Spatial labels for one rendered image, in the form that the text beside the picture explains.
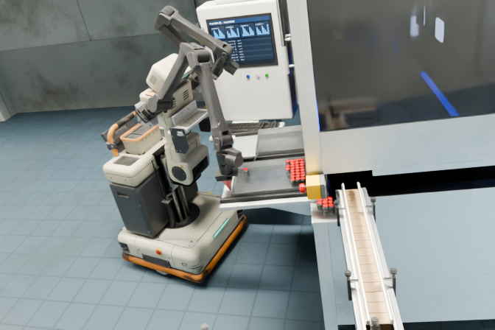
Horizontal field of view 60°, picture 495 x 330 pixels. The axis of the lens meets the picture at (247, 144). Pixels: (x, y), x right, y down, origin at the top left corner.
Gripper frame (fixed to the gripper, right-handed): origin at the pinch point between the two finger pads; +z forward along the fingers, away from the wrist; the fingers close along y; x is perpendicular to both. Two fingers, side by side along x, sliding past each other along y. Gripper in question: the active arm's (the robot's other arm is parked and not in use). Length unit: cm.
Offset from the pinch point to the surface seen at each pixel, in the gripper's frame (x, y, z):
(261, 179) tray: 8.2, 13.7, 2.2
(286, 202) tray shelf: -11.1, 25.4, 2.8
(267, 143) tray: 42.8, 15.9, 1.7
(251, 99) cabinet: 89, 5, -7
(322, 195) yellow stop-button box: -22.2, 40.9, -6.6
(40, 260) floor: 64, -168, 88
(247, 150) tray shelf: 37.6, 4.8, 1.9
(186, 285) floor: 30, -49, 89
